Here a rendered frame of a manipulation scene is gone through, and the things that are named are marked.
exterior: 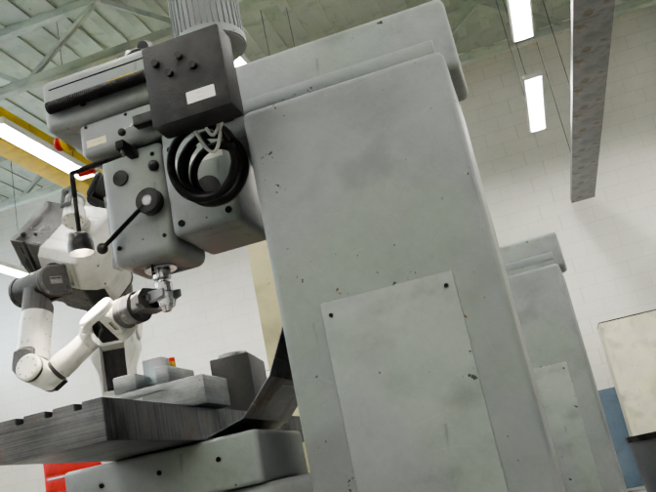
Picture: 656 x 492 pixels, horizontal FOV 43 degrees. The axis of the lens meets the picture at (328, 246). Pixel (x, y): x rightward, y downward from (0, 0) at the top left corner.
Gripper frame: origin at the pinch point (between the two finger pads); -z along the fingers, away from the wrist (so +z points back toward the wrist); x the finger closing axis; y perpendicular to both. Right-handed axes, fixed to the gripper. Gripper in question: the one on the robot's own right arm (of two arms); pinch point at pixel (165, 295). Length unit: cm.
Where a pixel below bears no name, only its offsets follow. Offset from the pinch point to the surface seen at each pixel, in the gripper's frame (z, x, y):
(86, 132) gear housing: 4.7, -15.2, -46.6
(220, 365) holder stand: 12.4, 27.3, 16.6
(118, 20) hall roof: 487, 398, -491
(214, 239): -16.0, 5.5, -10.7
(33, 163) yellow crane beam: 590, 337, -344
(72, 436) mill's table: -29, -51, 39
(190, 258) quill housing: -7.8, 3.9, -8.1
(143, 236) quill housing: -4.9, -8.7, -13.9
